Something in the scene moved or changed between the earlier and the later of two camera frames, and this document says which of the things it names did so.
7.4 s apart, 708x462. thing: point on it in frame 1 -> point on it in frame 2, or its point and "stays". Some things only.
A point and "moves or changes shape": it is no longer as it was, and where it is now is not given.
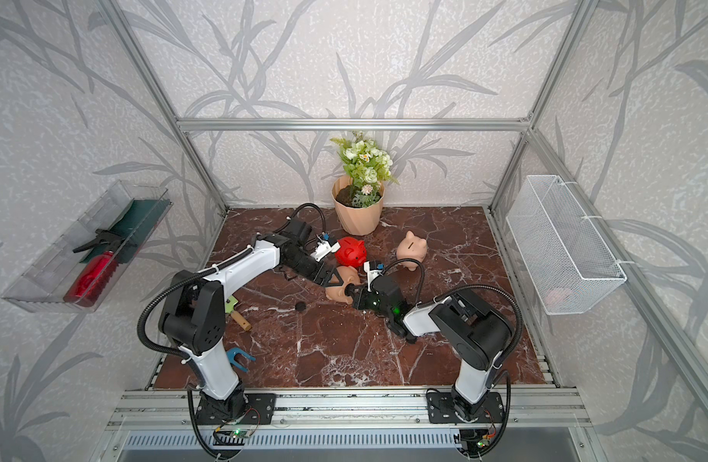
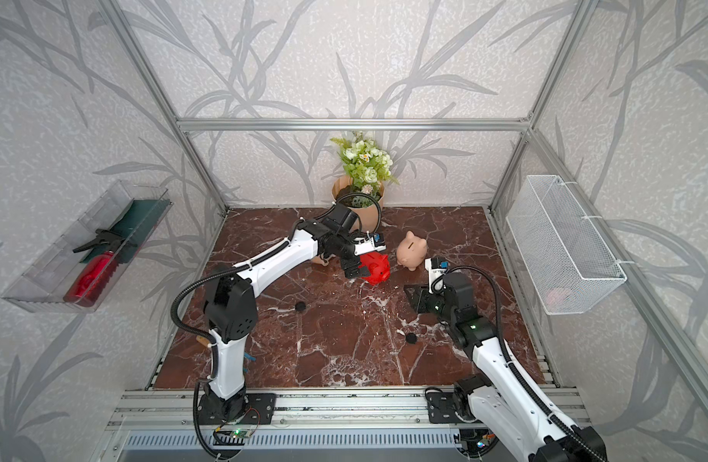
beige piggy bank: (411, 247) stays
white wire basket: (561, 255) stays
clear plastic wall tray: (91, 261) stays
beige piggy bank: (349, 275) moves or changes shape
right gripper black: (360, 297) -> (420, 297)
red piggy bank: (351, 252) moves or changes shape
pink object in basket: (553, 297) stays
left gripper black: (317, 277) -> (347, 266)
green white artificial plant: (366, 167) stays
